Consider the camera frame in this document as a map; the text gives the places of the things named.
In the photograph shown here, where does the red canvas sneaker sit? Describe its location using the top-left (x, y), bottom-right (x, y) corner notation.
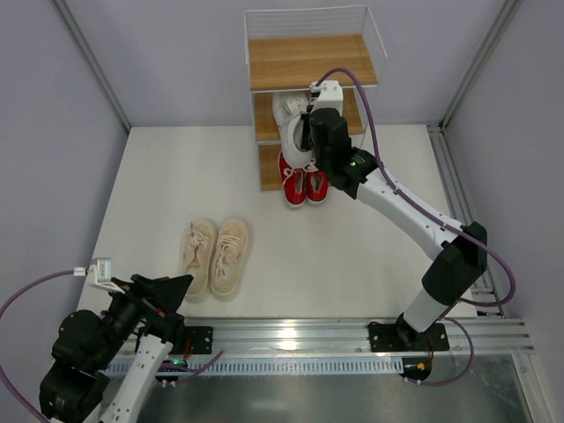
top-left (278, 152), bottom-right (306, 209)
top-left (304, 162), bottom-right (330, 205)

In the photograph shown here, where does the beige sneaker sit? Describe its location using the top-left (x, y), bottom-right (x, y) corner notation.
top-left (210, 216), bottom-right (251, 301)
top-left (182, 218), bottom-right (217, 303)

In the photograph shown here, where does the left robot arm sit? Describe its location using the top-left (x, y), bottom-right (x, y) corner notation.
top-left (39, 274), bottom-right (193, 422)

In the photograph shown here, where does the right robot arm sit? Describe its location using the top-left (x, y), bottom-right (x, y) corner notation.
top-left (308, 108), bottom-right (487, 351)

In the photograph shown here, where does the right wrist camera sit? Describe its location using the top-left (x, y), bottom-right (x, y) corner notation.
top-left (309, 79), bottom-right (344, 115)

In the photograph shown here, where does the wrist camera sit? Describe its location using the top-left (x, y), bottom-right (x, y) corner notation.
top-left (309, 79), bottom-right (344, 115)
top-left (71, 257), bottom-right (124, 293)

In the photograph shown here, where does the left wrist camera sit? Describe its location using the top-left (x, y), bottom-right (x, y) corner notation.
top-left (71, 257), bottom-right (124, 293)

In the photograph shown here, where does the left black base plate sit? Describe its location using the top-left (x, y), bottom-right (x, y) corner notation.
top-left (175, 326), bottom-right (214, 357)

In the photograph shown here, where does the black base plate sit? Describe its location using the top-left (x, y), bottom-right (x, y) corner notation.
top-left (367, 322), bottom-right (450, 353)
top-left (175, 326), bottom-right (214, 357)

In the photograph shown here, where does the aluminium mounting rail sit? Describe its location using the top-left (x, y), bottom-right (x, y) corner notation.
top-left (52, 316), bottom-right (537, 359)

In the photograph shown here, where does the white wire shoe shelf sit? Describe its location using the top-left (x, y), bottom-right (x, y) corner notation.
top-left (244, 5), bottom-right (387, 192)

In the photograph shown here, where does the white slotted cable duct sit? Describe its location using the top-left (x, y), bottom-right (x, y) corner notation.
top-left (203, 356), bottom-right (404, 376)

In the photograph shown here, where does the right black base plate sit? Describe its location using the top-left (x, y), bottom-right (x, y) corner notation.
top-left (367, 322), bottom-right (450, 353)

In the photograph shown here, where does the right aluminium frame rail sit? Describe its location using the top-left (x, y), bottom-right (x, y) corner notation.
top-left (427, 123), bottom-right (500, 302)

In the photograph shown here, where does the right corner aluminium post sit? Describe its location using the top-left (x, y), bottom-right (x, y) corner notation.
top-left (439, 0), bottom-right (523, 132)

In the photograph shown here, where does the corner aluminium post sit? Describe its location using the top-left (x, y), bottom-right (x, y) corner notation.
top-left (50, 0), bottom-right (132, 134)
top-left (439, 0), bottom-right (523, 132)

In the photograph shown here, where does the left corner aluminium post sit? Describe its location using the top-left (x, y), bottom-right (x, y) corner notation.
top-left (50, 0), bottom-right (132, 134)

